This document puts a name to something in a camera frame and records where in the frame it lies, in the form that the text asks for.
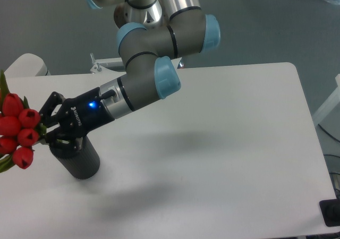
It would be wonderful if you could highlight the black ribbed cylindrical vase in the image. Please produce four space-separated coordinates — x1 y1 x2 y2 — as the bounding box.
49 136 100 180

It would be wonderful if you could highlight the white rounded side table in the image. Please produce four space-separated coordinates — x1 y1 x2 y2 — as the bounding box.
4 53 51 78

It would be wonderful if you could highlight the white furniture at right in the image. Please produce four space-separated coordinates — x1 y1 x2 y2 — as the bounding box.
312 74 339 127

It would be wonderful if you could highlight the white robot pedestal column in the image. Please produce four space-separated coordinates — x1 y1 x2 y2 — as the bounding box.
113 0 169 29

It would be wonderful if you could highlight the red tulip bouquet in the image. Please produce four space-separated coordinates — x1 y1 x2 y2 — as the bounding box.
1 71 46 173

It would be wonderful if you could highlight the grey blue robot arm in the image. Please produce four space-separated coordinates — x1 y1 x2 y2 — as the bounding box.
39 0 220 151

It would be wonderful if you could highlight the black box at edge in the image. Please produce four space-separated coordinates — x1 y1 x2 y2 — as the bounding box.
319 199 339 227

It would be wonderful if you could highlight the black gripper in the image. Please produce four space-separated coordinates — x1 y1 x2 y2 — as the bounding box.
39 87 114 151

